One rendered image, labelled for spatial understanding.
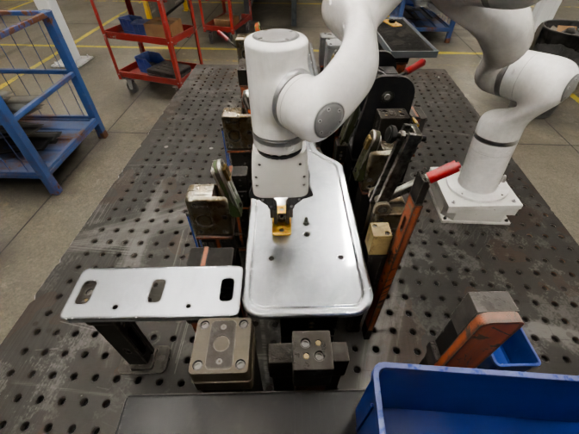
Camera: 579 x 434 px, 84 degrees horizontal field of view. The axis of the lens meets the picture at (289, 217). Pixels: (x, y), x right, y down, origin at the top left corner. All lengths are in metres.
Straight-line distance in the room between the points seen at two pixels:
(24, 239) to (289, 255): 2.10
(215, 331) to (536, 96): 0.91
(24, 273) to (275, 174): 1.94
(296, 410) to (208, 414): 0.11
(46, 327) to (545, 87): 1.37
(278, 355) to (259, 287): 0.12
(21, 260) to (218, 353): 2.03
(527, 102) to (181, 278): 0.92
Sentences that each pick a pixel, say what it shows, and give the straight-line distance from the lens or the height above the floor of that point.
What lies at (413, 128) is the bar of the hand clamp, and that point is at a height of 1.21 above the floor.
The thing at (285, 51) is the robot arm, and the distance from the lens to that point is 0.44.
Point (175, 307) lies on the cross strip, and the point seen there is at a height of 1.00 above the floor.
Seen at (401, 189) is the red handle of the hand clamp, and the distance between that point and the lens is 0.63.
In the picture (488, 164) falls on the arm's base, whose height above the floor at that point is 0.90.
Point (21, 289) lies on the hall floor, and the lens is 2.25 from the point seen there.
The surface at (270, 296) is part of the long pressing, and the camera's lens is 0.56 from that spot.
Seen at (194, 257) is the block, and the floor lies 0.98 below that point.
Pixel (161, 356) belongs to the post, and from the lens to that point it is 0.88.
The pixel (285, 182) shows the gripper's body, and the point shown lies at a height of 1.13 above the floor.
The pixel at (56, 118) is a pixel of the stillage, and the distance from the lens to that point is 3.39.
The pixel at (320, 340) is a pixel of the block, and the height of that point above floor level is 1.08.
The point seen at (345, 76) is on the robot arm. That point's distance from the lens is 0.42.
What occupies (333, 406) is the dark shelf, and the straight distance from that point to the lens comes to 0.46.
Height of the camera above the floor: 1.48
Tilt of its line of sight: 45 degrees down
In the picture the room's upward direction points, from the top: straight up
